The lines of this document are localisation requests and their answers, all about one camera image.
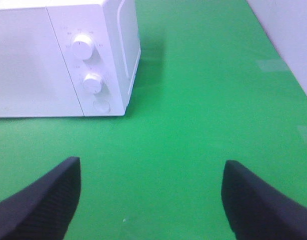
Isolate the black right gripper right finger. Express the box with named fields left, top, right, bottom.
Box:
left=222, top=160, right=307, bottom=240

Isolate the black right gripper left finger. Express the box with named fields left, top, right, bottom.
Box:
left=0, top=156, right=81, bottom=240

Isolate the round microwave door button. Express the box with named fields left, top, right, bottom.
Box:
left=93, top=100, right=110, bottom=114

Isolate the white lower microwave knob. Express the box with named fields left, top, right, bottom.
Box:
left=82, top=73, right=103, bottom=95

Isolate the white microwave knob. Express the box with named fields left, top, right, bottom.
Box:
left=71, top=34, right=95, bottom=61
left=82, top=73, right=103, bottom=95

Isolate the white microwave oven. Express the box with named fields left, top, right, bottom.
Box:
left=0, top=0, right=141, bottom=117

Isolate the white upper microwave knob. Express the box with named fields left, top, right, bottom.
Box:
left=71, top=34, right=95, bottom=61

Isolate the white partition panel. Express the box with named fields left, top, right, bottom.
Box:
left=247, top=0, right=307, bottom=96

